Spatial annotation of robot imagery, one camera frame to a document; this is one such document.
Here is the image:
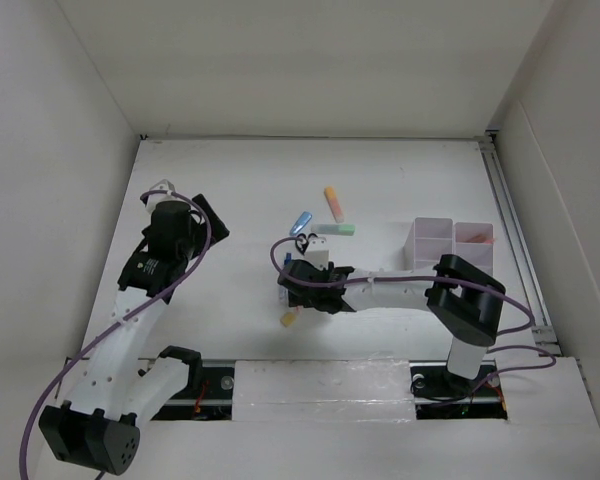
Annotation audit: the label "yellow eraser block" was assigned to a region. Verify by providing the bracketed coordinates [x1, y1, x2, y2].
[280, 312, 297, 328]

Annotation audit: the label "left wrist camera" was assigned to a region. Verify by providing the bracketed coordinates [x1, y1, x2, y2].
[140, 179, 175, 214]

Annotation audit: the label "white right organizer tray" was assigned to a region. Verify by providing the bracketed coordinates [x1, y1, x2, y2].
[454, 222, 494, 275]

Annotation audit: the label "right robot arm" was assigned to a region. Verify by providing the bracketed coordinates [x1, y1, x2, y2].
[277, 254, 506, 394]

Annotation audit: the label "green highlighter marker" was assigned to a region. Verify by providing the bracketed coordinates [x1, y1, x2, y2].
[311, 223, 356, 236]

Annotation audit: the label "black handled scissors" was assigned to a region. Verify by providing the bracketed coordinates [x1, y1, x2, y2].
[295, 233, 317, 245]

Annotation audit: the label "aluminium rail right edge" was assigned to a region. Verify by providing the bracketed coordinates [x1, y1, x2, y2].
[476, 130, 562, 356]

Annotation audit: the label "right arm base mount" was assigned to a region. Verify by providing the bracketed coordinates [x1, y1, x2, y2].
[409, 362, 508, 420]

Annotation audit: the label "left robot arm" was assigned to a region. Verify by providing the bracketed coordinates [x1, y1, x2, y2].
[38, 186, 229, 476]

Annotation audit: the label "red translucent pen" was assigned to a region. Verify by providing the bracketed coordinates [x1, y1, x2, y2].
[464, 233, 496, 245]

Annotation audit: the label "orange highlighter marker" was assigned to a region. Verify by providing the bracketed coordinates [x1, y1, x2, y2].
[324, 186, 344, 223]

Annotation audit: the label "clear blue spray bottle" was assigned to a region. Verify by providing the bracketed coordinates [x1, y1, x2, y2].
[278, 252, 292, 305]

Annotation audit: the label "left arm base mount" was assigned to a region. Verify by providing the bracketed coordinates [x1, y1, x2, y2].
[153, 346, 235, 421]

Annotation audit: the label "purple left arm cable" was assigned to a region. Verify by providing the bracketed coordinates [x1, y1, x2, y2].
[17, 190, 213, 480]

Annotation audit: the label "blue translucent correction tape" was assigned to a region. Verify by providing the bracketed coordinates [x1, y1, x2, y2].
[289, 211, 312, 236]

